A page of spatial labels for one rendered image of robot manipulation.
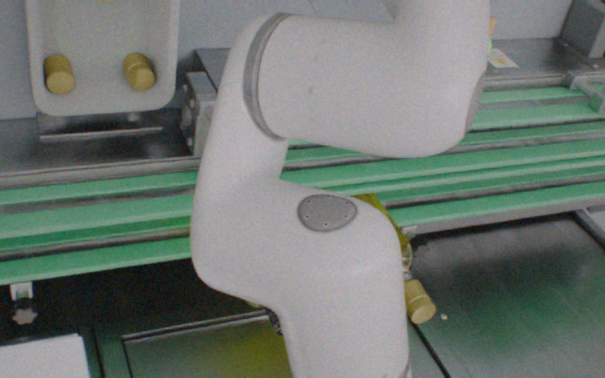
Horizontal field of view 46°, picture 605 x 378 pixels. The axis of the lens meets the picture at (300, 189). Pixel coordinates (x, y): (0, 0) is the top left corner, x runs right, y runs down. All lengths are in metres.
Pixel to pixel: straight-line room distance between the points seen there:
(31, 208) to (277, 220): 0.53
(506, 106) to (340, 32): 0.68
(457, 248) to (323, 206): 0.86
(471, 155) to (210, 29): 0.42
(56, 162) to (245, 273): 0.55
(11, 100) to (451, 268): 0.73
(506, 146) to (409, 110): 0.75
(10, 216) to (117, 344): 0.21
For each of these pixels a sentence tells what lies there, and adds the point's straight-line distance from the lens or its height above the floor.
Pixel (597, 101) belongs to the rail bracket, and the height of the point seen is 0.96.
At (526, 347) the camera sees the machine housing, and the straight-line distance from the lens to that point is 1.17.
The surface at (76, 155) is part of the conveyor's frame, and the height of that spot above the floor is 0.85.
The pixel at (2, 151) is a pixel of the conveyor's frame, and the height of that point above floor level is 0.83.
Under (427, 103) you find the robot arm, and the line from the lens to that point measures 0.42.
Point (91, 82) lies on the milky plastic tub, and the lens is 0.99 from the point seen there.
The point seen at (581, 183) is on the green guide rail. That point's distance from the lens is 1.34.
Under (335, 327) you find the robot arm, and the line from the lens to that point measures 0.44.
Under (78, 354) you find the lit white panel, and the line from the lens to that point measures 0.97.
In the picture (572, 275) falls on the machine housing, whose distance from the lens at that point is 1.33.
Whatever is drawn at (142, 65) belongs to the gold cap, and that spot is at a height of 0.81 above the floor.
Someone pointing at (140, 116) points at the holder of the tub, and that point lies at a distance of 1.05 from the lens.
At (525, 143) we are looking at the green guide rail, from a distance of 1.19.
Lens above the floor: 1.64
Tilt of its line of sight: 45 degrees down
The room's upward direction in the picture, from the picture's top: 149 degrees clockwise
